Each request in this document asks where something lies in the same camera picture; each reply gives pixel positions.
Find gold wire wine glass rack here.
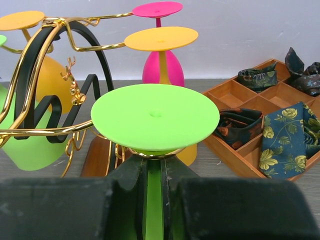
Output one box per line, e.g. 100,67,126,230
0,10,125,171

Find green wine glass front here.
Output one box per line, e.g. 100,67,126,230
90,84,220,240

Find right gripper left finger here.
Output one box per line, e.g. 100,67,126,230
0,156,146,240

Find wooden compartment tray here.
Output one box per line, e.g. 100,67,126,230
203,59,320,178

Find pink wine glass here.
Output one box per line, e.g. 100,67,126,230
132,1,185,87

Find dark green folded tie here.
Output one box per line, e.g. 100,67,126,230
237,62,278,93

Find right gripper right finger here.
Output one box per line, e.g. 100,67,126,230
161,157,320,240

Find green wine glass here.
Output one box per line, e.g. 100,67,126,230
90,84,220,240
0,34,76,172

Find black patterned folded tie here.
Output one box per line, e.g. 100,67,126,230
284,47,320,97

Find blue floral folded tie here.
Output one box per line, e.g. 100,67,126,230
258,101,320,179

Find orange wine glass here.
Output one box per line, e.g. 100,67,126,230
124,26,199,166
0,10,73,114

